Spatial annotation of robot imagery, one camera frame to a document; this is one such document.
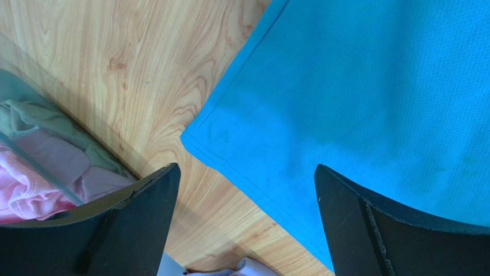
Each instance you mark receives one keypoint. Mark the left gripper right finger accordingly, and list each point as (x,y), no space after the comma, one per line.
(370,234)

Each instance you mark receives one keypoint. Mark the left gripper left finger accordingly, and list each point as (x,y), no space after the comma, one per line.
(122,233)

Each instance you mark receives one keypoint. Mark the teal t shirt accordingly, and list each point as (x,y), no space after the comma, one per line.
(393,95)

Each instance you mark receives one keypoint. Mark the pink t shirt in bin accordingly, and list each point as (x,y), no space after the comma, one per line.
(27,195)

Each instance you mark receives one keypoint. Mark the translucent grey plastic bin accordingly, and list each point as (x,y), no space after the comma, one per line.
(12,87)

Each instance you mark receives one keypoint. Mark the folded lavender t shirt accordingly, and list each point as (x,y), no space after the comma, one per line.
(246,267)

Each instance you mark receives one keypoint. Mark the beige t shirt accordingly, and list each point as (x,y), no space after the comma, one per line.
(20,118)

